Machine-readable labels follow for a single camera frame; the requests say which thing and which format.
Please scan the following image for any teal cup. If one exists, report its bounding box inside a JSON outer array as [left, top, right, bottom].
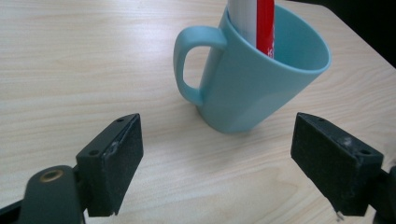
[[173, 3, 332, 135]]

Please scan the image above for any toothpaste tube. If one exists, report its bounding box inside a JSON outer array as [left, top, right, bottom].
[[226, 0, 276, 60]]

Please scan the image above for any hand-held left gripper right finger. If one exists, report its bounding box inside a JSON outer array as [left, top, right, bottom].
[[290, 112, 385, 217]]

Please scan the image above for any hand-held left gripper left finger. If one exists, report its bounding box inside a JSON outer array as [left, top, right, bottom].
[[76, 113, 145, 218]]

